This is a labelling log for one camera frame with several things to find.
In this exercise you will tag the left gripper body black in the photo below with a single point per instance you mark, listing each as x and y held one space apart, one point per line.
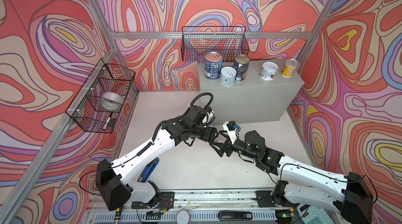
200 133

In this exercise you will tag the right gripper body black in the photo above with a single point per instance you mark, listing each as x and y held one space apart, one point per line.
238 146

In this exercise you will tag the teal can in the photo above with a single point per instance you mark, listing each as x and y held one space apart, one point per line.
268 71
227 76

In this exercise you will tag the large blue-label can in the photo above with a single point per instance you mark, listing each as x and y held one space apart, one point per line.
213 64

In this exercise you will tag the teal can front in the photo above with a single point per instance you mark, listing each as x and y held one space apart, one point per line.
268 71

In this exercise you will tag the chopped tomato can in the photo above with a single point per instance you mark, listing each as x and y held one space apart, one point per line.
241 64

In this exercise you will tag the small orange-label can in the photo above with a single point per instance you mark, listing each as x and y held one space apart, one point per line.
290 67

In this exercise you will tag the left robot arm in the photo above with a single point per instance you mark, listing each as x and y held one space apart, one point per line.
115 180

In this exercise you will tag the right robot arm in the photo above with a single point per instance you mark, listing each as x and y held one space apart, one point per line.
299 183

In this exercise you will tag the grey metal cabinet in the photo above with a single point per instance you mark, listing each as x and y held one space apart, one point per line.
253 99

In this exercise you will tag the blue stapler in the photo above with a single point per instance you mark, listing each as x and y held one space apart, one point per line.
148 170

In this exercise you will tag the black barcode device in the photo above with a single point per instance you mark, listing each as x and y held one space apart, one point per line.
235 215

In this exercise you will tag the teal calculator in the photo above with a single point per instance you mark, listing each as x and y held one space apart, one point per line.
314 215

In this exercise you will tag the green circuit board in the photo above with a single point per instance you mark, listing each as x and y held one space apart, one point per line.
153 215

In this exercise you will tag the yellow black screwdriver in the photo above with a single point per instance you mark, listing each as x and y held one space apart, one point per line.
117 218

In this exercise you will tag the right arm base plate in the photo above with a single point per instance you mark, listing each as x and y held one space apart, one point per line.
269 198

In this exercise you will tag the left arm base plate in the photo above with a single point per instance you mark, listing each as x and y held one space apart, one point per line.
160 200

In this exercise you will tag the left black wire basket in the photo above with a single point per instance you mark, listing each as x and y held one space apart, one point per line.
105 77

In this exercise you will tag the black wire basket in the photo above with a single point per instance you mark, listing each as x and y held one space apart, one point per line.
229 41
105 77

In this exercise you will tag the back black wire basket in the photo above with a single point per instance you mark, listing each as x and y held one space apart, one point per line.
229 41

